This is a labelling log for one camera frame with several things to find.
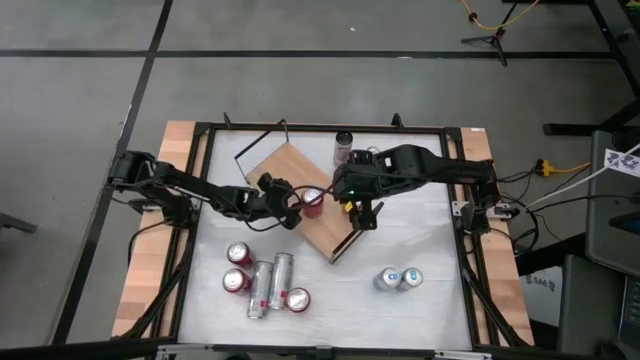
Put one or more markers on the grey bin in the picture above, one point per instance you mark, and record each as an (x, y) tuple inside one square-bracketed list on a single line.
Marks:
[(590, 305)]

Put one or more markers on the black chair base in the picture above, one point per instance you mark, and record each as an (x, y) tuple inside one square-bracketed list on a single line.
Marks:
[(17, 223)]

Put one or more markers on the tall silver Celsius can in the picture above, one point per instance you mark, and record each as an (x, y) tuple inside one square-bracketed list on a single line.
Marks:
[(260, 290), (281, 280), (343, 145)]

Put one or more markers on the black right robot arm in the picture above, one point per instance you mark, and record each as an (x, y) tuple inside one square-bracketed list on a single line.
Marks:
[(450, 167)]

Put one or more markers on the white printed box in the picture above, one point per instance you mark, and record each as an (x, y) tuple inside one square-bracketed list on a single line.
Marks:
[(540, 300)]

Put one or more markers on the black metal table frame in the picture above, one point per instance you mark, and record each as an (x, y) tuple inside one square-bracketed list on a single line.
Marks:
[(320, 127)]

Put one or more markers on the black front frame rail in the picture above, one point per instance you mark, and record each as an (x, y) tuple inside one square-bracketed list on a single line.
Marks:
[(75, 351)]

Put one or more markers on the black flat device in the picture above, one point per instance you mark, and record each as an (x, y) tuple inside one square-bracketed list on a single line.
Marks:
[(627, 222)]

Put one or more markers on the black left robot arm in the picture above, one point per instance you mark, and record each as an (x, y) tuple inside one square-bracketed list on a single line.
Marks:
[(200, 190)]

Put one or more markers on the dark keypad device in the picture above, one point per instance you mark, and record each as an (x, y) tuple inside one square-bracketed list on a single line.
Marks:
[(632, 310)]

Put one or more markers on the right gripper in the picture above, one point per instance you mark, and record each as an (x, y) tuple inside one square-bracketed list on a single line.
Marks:
[(360, 180)]

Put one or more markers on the black desk leg frame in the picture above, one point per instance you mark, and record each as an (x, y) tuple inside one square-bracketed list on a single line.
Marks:
[(575, 128)]

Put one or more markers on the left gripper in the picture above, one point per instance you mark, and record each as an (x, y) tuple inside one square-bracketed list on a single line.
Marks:
[(275, 202)]

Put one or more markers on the white printed marker card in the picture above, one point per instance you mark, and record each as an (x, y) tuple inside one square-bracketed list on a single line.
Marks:
[(622, 162)]

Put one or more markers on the black tripod stand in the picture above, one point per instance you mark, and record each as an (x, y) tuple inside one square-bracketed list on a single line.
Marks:
[(495, 39)]

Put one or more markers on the grey equipment case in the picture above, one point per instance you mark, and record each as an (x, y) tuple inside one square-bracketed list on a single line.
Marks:
[(610, 225)]

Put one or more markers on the white table cover sheet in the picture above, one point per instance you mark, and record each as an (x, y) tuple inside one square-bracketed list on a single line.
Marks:
[(350, 325)]

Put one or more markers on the red Fanta soda can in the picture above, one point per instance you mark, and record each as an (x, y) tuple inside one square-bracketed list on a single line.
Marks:
[(238, 252), (233, 280), (312, 200), (298, 300)]

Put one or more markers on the yellow power plug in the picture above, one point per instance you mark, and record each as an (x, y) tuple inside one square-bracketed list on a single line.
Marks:
[(546, 168)]

